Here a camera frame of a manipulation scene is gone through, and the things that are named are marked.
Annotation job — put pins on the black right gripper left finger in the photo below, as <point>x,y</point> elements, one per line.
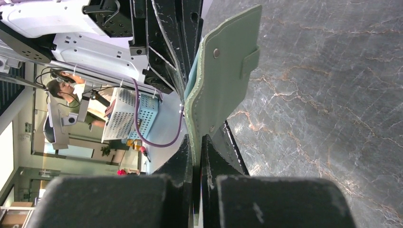
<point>159,200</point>

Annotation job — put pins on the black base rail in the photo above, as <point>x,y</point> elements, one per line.
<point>173,40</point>

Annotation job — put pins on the person in background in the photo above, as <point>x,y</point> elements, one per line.
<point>70,88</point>

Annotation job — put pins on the white perforated box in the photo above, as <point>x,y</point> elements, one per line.
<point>120,120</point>

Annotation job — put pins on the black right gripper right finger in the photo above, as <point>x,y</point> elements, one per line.
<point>234,200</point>

